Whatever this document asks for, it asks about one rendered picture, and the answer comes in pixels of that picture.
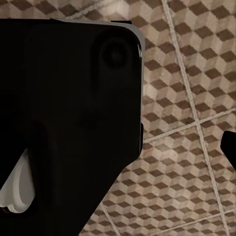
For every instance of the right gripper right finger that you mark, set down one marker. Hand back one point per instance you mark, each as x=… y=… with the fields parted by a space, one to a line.
x=228 y=146

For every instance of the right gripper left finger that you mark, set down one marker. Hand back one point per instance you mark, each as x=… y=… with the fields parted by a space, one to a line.
x=12 y=147

